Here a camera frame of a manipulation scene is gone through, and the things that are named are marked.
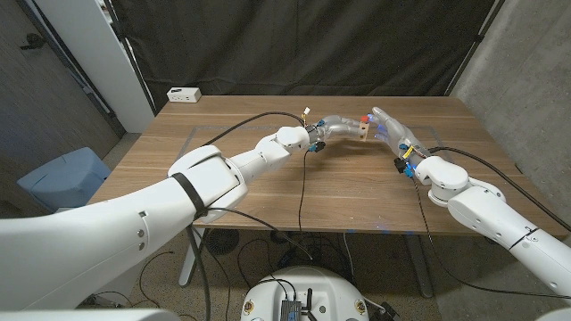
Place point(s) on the black backdrop curtain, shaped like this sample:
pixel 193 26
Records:
pixel 290 44

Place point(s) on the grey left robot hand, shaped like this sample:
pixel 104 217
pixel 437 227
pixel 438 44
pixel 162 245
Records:
pixel 339 127

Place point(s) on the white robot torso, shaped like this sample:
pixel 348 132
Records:
pixel 330 290

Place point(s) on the grey device on torso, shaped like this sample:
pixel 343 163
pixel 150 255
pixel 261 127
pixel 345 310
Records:
pixel 291 311

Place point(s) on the white power strip box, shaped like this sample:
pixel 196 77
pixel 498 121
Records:
pixel 184 94

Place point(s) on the blue plastic bin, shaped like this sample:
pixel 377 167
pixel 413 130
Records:
pixel 62 178

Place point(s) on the white table leg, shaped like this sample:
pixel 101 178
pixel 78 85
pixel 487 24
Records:
pixel 187 267

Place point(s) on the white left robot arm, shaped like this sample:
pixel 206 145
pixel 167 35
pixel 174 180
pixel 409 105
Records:
pixel 89 245

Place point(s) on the white cabinet panel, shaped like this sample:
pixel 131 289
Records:
pixel 102 58

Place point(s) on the round black floor fan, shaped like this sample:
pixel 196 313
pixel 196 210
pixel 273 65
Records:
pixel 225 243

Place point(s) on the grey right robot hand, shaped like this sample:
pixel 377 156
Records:
pixel 397 134

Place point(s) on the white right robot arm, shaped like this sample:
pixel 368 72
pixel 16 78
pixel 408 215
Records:
pixel 482 209

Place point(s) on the small wooden block with holes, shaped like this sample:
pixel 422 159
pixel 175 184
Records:
pixel 364 131

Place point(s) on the grey table leg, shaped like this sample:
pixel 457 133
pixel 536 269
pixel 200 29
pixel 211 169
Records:
pixel 419 267

